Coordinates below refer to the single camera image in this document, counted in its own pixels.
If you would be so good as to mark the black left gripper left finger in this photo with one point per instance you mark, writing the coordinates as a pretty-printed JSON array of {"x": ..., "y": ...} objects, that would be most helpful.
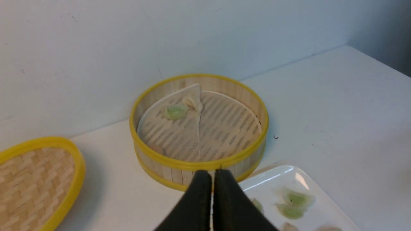
[{"x": 192, "y": 212}]

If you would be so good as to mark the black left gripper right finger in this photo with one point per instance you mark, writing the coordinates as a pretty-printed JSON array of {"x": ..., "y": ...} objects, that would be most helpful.
[{"x": 232, "y": 209}]

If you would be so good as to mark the white square plate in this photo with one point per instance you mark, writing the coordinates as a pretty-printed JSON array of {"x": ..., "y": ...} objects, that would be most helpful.
[{"x": 322, "y": 215}]

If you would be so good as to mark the green dumpling top middle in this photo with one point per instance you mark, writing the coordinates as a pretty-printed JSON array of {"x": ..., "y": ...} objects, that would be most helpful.
[{"x": 258, "y": 205}]

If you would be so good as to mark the white dumpling centre right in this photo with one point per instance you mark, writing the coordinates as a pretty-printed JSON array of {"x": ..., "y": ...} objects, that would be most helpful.
[{"x": 289, "y": 227}]

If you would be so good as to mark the green dumpling right lower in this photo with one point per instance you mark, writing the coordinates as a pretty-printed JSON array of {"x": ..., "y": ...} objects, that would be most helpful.
[{"x": 290, "y": 212}]

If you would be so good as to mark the green dumpling right upper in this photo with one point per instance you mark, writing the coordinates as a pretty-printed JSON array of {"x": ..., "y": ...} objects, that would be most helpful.
[{"x": 297, "y": 199}]

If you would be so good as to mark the white steamer liner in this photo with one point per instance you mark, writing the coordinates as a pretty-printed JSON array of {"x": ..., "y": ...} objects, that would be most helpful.
[{"x": 224, "y": 127}]

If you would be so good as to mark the yellow rimmed bamboo steamer basket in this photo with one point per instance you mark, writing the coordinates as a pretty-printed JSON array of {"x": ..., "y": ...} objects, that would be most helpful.
[{"x": 177, "y": 174}]

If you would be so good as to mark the green dumpling in steamer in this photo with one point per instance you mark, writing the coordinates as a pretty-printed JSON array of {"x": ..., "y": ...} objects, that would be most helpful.
[{"x": 175, "y": 112}]

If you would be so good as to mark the pale dumpling in steamer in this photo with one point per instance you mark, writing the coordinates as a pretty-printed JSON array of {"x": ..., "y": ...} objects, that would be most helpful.
[{"x": 193, "y": 102}]

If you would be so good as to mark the yellow rimmed bamboo steamer lid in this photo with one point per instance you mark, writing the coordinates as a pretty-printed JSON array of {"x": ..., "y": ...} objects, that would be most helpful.
[{"x": 40, "y": 181}]

